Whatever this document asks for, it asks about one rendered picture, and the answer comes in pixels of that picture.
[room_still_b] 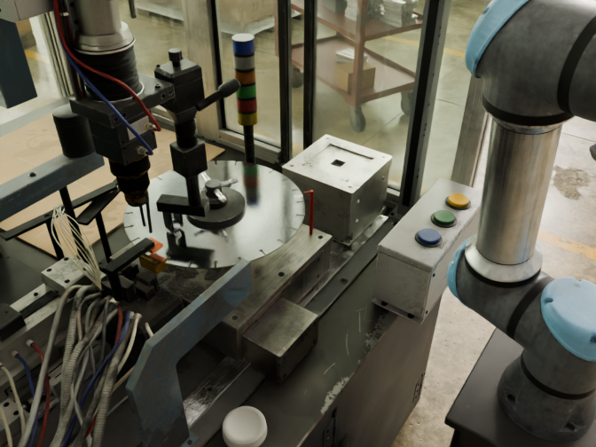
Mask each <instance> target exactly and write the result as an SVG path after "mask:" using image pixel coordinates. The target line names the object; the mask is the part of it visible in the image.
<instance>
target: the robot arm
mask: <svg viewBox="0 0 596 447"><path fill-rule="evenodd" d="M465 61H466V66H467V69H468V70H469V71H470V73H471V74H473V76H474V77H475V78H478V79H483V87H482V107H483V109H484V110H485V111H486V113H487V114H489V115H490V116H491V117H492V118H491V125H490V139H489V146H488V152H487V160H486V167H485V174H484V181H483V188H482V201H481V208H480V215H479V223H478V230H477V233H476V234H475V235H473V236H472V237H470V238H469V239H467V240H465V241H464V242H463V243H462V244H461V245H460V246H459V248H458V249H457V250H456V252H455V253H454V255H453V261H452V262H450V264H449V267H448V271H447V284H448V287H449V289H450V291H451V293H452V294H453V295H454V296H455V297H457V298H458V299H459V300H460V302H461V303H462V304H463V305H465V306H466V307H468V308H469V309H471V310H473V311H475V312H476V313H477V314H479V315H480V316H481V317H483V318H485V319H486V320H487V321H489V322H490V323H491V324H493V325H494V326H495V327H496V328H498V329H499V330H500V331H502V332H503V333H505V334H506V335H507V336H509V337H510V338H511V339H513V340H514V341H516V342H517V343H519V344H520V345H521V346H523V347H524V349H523V351H522V353H521V354H520V355H519V356H518V357H517V358H516V359H515V360H514V361H513V362H512V363H511V364H510V365H509V366H508V367H507V368H506V369H505V370H504V372H503V374H502V376H501V379H500V382H499V384H498V397H499V401H500V403H501V405H502V407H503V409H504V411H505V412H506V414H507V415H508V417H509V418H510V419H511V420H512V421H513V422H514V423H515V424H516V425H517V426H519V427H520V428H522V429H523V430H525V431H526V432H528V433H530V434H532V435H534V436H536V437H539V438H542V439H545V440H548V441H553V442H568V441H573V440H576V439H578V438H580V437H581V436H583V435H585V434H586V433H587V432H588V430H589V429H590V427H591V425H592V423H593V422H594V420H595V417H596V285H595V284H593V283H592V282H589V281H587V280H584V279H580V280H579V281H577V280H576V279H575V278H572V277H564V278H557V279H555V278H553V277H551V276H549V275H548V274H546V273H545V272H543V271H541V267H542V263H543V254H542V251H541V248H540V247H539V245H538V244H537V235H538V231H539V227H540V223H541V219H542V214H543V211H544V207H545V200H546V195H547V192H548V188H549V184H550V180H551V175H552V172H553V164H554V161H555V156H556V153H557V149H558V144H559V141H560V136H561V130H562V125H563V123H565V122H568V121H570V120H572V119H573V118H574V117H575V116H577V117H580V118H582V119H585V120H588V121H591V122H596V1H594V0H492V1H491V2H490V3H489V5H488V6H487V7H486V8H485V10H484V11H483V13H482V15H481V16H480V17H479V19H478V20H477V21H476V23H475V25H474V28H473V30H472V32H471V34H470V36H469V39H468V42H467V48H466V55H465Z"/></svg>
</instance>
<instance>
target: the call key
mask: <svg viewBox="0 0 596 447"><path fill-rule="evenodd" d="M448 202H449V203H450V204H451V205H452V206H454V207H457V208H463V207H466V206H467V205H468V202H469V199H468V197H467V196H466V195H464V194H461V193H453V194H451V195H450V196H449V199H448Z"/></svg>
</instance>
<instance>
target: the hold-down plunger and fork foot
mask: <svg viewBox="0 0 596 447"><path fill-rule="evenodd" d="M185 183H186V190H187V196H188V197H185V196H176V195H169V194H162V195H161V196H160V198H159V199H158V200H157V201H156V206H157V210H158V211H159V212H162V214H163V220H164V224H165V227H166V228H167V229H168V230H170V231H171V232H173V231H174V225H173V220H172V215H171V213H173V217H174V219H176V220H177V221H178V222H179V223H180V226H181V227H183V226H184V222H183V217H182V215H188V216H202V217H206V215H207V213H208V211H209V209H210V207H209V200H207V199H202V198H201V194H200V180H199V176H196V177H191V178H189V179H185Z"/></svg>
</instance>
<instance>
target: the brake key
mask: <svg viewBox="0 0 596 447"><path fill-rule="evenodd" d="M418 239H419V240H420V241H421V242H423V243H425V244H429V245H432V244H436V243H438V242H439V240H440V234H439V232H438V231H436V230H434V229H430V228H425V229H422V230H420V231H419V234H418Z"/></svg>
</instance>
